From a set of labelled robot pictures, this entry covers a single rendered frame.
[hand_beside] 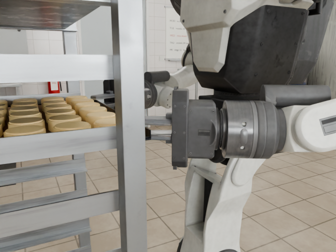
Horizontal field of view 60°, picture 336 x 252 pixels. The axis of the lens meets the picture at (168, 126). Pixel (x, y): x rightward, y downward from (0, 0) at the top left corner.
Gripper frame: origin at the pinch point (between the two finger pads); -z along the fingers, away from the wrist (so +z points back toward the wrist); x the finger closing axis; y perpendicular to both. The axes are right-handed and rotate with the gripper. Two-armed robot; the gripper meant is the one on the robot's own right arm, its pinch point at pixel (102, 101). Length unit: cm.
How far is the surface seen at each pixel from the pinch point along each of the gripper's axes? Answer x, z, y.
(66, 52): 12.0, -3.6, -8.1
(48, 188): -105, 91, -171
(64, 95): 1.4, -4.9, -8.4
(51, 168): -17.6, -8.9, -10.7
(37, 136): 1.8, -32.8, 23.8
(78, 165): -17.8, -3.0, -7.3
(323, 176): -105, 260, 32
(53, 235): -36.8, -10.3, -11.0
